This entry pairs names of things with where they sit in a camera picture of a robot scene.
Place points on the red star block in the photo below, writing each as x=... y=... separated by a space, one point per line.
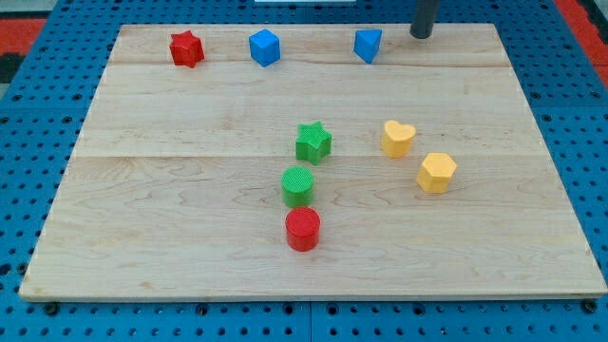
x=186 y=49

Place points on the green cylinder block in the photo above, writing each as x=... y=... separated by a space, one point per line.
x=297 y=184

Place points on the red cylinder block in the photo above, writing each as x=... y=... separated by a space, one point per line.
x=303 y=228

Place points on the yellow heart block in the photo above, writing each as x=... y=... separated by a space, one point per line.
x=397 y=138

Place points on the wooden board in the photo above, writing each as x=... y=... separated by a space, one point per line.
x=173 y=189

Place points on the blue triangle block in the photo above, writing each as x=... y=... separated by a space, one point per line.
x=367 y=43

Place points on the blue cube block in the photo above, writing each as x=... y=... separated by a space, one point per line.
x=265 y=47

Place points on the green star block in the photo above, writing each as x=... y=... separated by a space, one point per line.
x=313 y=143

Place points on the yellow hexagon block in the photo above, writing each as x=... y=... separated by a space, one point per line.
x=436 y=172

